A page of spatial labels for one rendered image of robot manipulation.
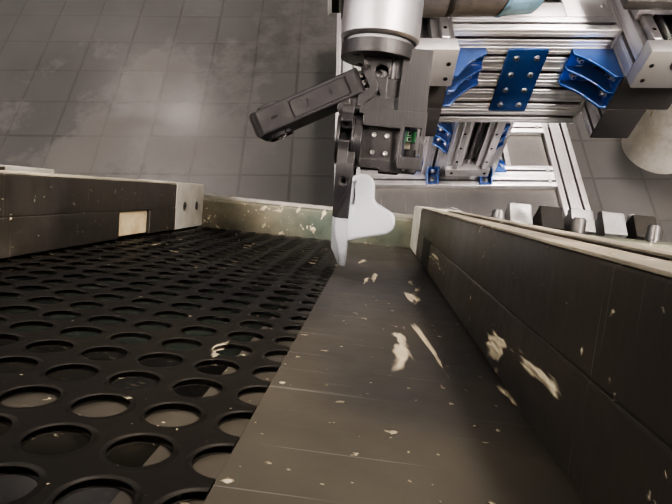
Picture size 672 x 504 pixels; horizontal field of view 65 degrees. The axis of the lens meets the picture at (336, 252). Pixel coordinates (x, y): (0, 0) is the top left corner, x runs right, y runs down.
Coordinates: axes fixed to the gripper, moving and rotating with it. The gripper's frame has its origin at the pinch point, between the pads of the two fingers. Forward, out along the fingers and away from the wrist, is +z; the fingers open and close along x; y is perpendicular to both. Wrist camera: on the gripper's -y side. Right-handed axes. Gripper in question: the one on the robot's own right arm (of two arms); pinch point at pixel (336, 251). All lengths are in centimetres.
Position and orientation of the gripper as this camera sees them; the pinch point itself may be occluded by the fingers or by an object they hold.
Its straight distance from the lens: 53.0
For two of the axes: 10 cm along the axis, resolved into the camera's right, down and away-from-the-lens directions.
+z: -1.0, 9.9, 1.1
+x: 0.7, -1.1, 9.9
